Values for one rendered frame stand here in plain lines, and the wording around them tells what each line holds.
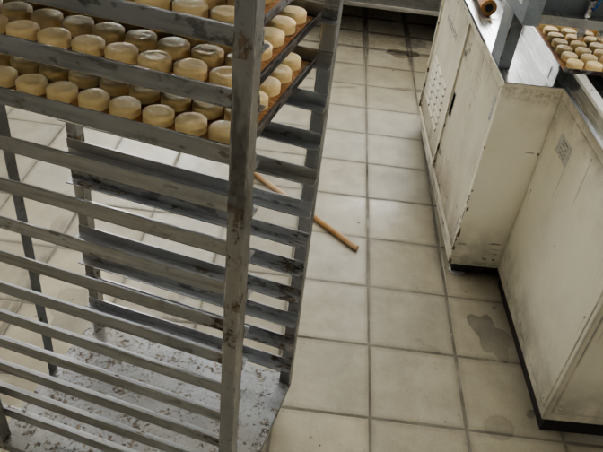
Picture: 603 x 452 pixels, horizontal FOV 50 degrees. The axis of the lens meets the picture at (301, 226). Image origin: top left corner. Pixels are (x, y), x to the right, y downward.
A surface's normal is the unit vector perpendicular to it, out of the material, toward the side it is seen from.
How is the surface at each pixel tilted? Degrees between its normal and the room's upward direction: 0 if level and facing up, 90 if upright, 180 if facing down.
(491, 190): 90
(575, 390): 90
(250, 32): 90
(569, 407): 90
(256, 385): 0
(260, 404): 0
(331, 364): 0
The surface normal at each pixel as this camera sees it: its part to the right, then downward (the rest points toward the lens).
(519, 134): -0.05, 0.60
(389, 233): 0.10, -0.79
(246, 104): -0.30, 0.55
